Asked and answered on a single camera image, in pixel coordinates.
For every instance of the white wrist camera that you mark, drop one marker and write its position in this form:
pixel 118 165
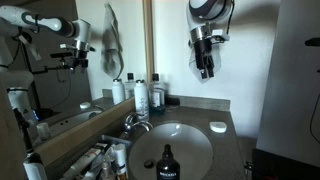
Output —
pixel 221 35

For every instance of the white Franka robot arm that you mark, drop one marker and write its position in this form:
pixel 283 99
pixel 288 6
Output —
pixel 206 6

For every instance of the white toothpaste tube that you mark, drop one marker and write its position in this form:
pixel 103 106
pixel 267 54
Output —
pixel 81 163

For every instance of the small clear spray bottle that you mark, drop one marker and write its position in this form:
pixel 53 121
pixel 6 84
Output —
pixel 107 170

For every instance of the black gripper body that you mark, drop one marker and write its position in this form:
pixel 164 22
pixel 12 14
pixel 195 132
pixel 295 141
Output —
pixel 203 51

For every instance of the white oval sink basin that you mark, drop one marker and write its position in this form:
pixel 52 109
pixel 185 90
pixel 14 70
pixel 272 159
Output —
pixel 186 150

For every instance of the white panel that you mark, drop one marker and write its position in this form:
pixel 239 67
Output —
pixel 293 100

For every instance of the white capped small bottle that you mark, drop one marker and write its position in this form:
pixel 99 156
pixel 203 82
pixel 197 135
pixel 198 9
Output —
pixel 120 160

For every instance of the black robot cart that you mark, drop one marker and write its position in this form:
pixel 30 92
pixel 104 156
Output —
pixel 286 166

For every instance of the vanity cabinet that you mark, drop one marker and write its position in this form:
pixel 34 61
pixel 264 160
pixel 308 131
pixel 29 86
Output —
pixel 246 150

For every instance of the wood framed wall mirror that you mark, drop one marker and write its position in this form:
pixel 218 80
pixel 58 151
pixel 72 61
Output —
pixel 50 83

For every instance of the tall white spray bottle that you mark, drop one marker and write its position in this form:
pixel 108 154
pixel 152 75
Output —
pixel 141 100

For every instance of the clear blue mouthwash bottle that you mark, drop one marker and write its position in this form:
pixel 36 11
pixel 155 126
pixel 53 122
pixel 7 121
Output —
pixel 157 96

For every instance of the chrome sink faucet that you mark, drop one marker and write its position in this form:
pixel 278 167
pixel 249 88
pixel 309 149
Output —
pixel 133 122

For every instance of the black dropper bottle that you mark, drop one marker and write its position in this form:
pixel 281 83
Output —
pixel 168 166

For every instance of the clear toiletry tray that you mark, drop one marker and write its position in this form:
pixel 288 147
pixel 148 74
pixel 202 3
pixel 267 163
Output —
pixel 115 140

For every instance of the white hanging towel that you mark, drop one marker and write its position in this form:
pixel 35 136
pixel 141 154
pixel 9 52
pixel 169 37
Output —
pixel 217 63

